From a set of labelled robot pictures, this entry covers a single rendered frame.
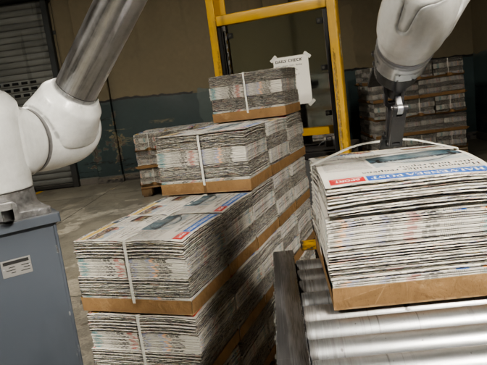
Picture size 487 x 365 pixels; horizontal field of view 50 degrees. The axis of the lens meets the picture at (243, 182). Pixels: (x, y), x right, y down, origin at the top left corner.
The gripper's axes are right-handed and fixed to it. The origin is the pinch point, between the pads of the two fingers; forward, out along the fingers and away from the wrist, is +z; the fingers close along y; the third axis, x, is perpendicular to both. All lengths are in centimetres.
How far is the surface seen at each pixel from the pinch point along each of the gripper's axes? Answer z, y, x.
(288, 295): 5.1, 34.2, -22.4
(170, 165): 89, -27, -63
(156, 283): 47, 24, -59
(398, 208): -13.3, 23.4, -2.9
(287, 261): 23.0, 24.8, -22.0
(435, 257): -7.8, 31.3, 3.1
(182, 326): 52, 36, -53
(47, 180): 693, -250, -405
